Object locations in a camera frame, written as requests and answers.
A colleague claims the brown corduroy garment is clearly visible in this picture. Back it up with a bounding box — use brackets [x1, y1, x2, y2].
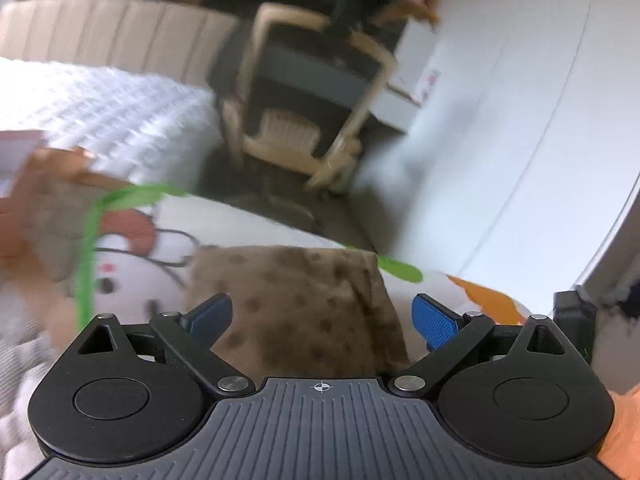
[186, 246, 410, 384]

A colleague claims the white quilted mattress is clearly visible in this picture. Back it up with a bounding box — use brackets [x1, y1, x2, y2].
[1, 58, 222, 192]

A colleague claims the cartoon print play mat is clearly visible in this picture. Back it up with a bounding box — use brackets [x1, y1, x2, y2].
[0, 184, 640, 480]

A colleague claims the beige padded headboard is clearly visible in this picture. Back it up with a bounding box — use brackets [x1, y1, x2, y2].
[1, 0, 239, 87]

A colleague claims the white box on desk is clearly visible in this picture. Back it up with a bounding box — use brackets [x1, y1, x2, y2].
[388, 18, 437, 106]

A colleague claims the beige mesh office chair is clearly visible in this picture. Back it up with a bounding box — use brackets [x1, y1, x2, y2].
[212, 0, 397, 191]

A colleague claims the pink cardboard box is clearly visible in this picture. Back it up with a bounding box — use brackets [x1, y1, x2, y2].
[0, 129, 116, 286]

